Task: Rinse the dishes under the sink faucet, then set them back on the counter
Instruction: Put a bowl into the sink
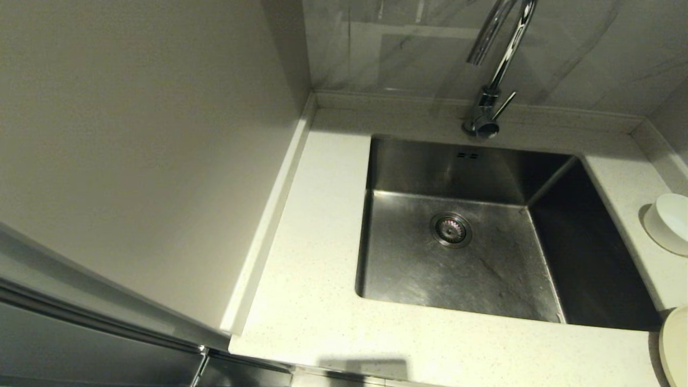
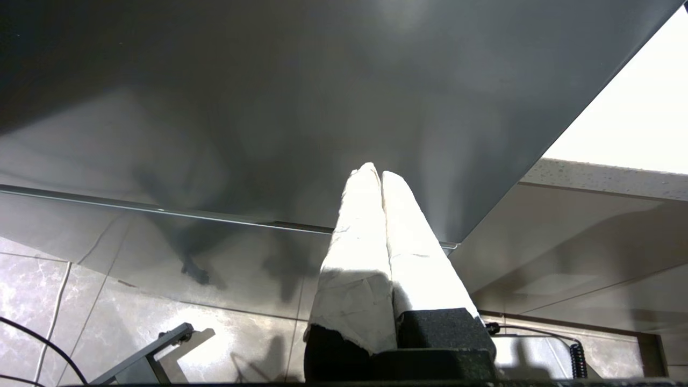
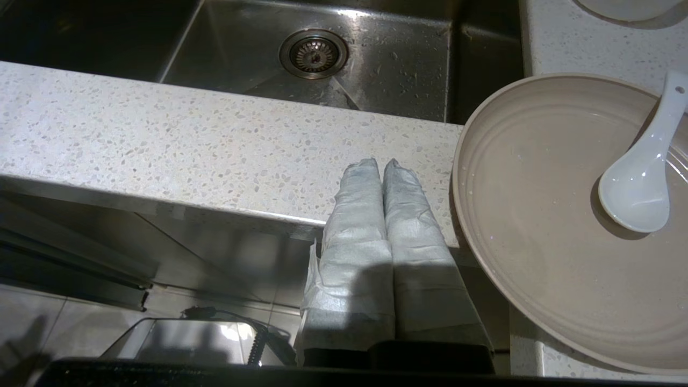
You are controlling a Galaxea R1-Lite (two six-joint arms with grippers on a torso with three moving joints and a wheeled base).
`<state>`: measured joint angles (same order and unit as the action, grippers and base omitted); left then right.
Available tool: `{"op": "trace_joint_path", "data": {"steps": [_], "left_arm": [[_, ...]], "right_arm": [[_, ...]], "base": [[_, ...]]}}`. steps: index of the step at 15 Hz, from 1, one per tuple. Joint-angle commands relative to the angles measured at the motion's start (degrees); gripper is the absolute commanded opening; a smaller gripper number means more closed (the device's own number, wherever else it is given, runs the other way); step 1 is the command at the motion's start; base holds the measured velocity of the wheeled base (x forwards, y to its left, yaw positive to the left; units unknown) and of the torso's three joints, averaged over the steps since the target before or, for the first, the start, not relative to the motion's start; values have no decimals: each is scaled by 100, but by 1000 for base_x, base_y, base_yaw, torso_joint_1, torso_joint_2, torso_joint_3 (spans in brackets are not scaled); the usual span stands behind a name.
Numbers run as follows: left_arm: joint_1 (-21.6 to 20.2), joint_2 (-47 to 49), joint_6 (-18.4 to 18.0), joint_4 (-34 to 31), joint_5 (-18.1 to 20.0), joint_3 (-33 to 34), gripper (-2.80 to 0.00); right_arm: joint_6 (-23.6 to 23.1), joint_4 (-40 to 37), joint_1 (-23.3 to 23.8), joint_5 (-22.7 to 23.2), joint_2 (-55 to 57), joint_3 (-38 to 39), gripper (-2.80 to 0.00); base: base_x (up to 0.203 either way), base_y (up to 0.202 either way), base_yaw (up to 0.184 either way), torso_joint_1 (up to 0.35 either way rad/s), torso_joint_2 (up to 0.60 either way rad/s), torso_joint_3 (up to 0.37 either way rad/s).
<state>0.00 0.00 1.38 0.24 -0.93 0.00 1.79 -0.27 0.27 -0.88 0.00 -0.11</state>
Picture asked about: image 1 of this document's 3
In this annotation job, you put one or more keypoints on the small white bowl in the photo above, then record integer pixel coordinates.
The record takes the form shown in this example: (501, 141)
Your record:
(669, 220)

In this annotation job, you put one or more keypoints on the white round plate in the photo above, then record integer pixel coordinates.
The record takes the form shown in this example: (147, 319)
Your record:
(676, 349)

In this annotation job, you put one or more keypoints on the stainless steel sink basin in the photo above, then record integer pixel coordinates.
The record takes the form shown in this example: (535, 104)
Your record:
(484, 279)

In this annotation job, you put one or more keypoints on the round metal drain strainer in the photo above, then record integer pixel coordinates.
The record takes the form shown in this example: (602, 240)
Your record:
(450, 230)

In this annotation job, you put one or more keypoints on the chrome gooseneck faucet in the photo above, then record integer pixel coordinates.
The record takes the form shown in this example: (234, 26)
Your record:
(486, 110)

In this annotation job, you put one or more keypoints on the grey base cabinet front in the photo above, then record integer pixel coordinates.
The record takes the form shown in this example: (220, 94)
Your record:
(242, 376)

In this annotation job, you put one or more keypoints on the tall grey metal appliance front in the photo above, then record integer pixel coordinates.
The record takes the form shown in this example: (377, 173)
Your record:
(80, 344)

